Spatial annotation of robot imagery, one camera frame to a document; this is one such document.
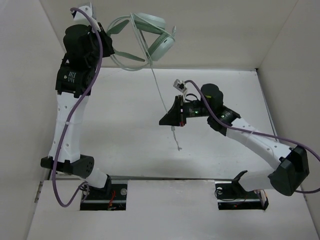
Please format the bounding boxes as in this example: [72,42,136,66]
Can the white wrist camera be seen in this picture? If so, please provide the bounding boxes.
[173,79,188,100]
[72,2,97,22]

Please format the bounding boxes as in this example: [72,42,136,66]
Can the pale green headphone cable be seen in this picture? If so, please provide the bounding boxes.
[129,13,183,152]

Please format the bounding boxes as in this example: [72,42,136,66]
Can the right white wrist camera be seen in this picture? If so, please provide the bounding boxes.
[173,79,188,100]

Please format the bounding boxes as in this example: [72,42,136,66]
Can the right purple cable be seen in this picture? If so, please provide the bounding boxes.
[184,79,320,195]

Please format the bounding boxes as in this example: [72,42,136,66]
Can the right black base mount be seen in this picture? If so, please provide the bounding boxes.
[214,170,269,211]

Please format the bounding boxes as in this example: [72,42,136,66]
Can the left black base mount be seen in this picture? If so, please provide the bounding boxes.
[80,179,128,211]

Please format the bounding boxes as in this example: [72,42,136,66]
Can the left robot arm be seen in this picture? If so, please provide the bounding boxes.
[40,24,114,199]

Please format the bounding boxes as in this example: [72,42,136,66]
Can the purple cable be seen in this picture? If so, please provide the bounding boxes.
[48,7,103,208]
[184,79,320,195]

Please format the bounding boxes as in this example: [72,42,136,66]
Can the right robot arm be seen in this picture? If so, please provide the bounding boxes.
[159,79,310,197]

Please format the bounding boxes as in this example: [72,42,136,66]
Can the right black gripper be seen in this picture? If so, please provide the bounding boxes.
[159,95,212,127]

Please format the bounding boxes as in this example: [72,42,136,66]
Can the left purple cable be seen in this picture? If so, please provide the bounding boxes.
[48,7,103,208]

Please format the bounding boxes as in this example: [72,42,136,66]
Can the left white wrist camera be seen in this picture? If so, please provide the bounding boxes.
[72,2,97,22]

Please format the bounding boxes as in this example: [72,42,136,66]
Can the mint green headphones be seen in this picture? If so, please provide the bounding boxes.
[106,12,177,72]

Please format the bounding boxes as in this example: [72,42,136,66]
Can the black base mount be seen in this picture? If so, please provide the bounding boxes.
[214,170,269,211]
[80,179,128,211]

